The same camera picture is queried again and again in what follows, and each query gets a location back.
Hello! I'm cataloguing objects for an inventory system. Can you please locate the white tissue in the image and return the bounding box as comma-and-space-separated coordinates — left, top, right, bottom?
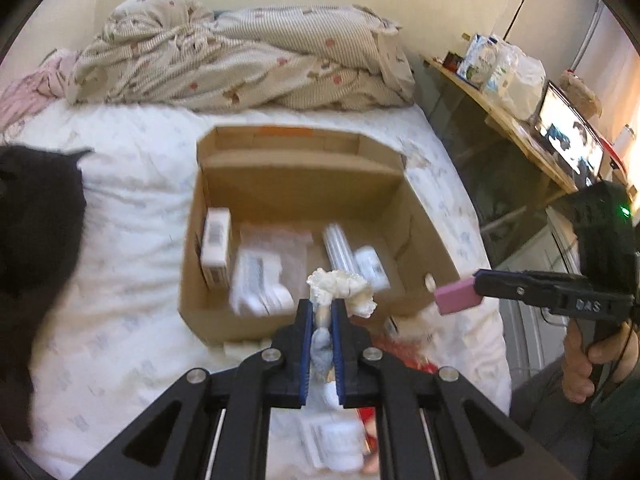
307, 268, 378, 318

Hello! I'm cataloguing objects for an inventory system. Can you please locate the pink eraser block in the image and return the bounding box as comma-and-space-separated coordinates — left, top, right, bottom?
434, 278, 484, 315

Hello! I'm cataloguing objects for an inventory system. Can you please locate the person's right hand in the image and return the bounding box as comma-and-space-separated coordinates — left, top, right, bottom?
562, 320, 639, 404

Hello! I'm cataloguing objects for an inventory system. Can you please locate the white barcode box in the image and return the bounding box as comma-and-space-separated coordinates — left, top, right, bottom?
229, 247, 295, 318

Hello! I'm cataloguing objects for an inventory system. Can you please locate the white pill bottle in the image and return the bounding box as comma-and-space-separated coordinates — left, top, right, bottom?
354, 246, 390, 292

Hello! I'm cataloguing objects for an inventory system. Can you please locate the brown cardboard box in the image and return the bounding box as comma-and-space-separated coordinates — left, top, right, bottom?
179, 126, 460, 344

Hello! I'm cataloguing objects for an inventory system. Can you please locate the white green medicine box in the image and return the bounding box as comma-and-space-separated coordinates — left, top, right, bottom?
200, 208, 231, 289

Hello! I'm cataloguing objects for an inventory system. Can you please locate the wooden side desk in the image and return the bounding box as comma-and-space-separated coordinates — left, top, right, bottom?
420, 54, 577, 194

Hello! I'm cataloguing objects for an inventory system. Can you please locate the laptop screen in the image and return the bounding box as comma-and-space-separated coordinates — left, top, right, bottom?
535, 81, 604, 188

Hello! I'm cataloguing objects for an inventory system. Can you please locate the white floral bed sheet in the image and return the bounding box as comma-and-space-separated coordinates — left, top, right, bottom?
3, 101, 488, 479

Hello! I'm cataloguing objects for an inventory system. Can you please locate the white plastic bag on desk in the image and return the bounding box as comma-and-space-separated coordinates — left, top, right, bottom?
495, 44, 547, 122

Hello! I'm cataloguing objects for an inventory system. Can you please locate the blue white carton on desk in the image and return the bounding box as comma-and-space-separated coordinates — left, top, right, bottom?
457, 34, 498, 88

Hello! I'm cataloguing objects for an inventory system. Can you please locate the black clothing pile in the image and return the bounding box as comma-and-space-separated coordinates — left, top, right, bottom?
1, 144, 93, 441

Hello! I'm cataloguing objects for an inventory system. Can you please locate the beige patterned quilt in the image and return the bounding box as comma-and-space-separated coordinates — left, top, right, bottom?
65, 0, 416, 112

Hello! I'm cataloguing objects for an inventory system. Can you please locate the pink crumpled cloth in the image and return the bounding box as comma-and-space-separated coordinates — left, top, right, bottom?
1, 49, 79, 131

